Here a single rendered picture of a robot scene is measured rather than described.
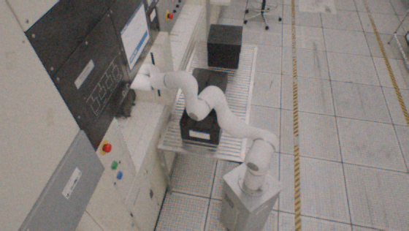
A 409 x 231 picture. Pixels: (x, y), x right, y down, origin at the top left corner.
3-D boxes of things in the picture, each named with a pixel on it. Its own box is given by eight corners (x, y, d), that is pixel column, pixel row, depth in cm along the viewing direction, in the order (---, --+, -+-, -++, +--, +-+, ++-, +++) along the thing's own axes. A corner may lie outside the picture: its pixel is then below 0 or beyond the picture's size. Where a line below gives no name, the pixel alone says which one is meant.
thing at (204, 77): (222, 106, 212) (223, 94, 202) (185, 100, 216) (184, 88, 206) (228, 80, 231) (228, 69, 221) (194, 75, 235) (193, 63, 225)
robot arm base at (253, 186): (274, 185, 169) (281, 170, 155) (251, 202, 163) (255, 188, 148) (254, 163, 179) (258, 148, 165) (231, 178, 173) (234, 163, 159)
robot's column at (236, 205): (264, 227, 227) (285, 187, 169) (238, 248, 217) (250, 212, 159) (243, 200, 242) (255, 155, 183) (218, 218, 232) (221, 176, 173)
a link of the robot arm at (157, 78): (169, 56, 144) (136, 63, 164) (163, 85, 141) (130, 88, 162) (181, 63, 150) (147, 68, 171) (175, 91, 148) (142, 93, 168)
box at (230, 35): (239, 69, 240) (241, 44, 221) (206, 66, 242) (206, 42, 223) (240, 49, 258) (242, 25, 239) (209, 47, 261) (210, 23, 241)
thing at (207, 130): (180, 138, 192) (178, 123, 179) (190, 110, 210) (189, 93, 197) (219, 145, 188) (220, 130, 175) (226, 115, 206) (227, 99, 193)
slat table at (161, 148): (234, 207, 238) (244, 161, 180) (168, 194, 246) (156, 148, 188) (248, 100, 320) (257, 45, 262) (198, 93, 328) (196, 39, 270)
